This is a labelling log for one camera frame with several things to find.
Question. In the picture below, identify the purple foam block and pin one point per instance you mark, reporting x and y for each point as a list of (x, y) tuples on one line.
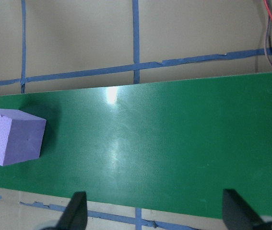
[(18, 139)]

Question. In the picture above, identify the green conveyor belt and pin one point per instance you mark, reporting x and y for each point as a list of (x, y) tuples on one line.
[(162, 143)]

